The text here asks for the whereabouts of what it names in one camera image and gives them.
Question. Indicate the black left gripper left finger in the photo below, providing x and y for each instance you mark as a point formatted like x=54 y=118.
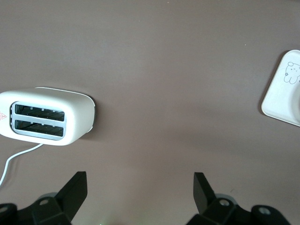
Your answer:
x=72 y=194

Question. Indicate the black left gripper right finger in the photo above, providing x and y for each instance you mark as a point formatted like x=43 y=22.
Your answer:
x=204 y=197

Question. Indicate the cream round plate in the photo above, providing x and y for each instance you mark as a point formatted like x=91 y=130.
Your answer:
x=297 y=105

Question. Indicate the cream two-slot toaster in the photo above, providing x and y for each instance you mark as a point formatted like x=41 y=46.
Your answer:
x=77 y=110

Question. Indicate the cream tray with rabbit print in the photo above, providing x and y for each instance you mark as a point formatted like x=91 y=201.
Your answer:
x=279 y=96

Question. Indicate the brown table cover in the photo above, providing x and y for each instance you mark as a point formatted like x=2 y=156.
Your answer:
x=164 y=70

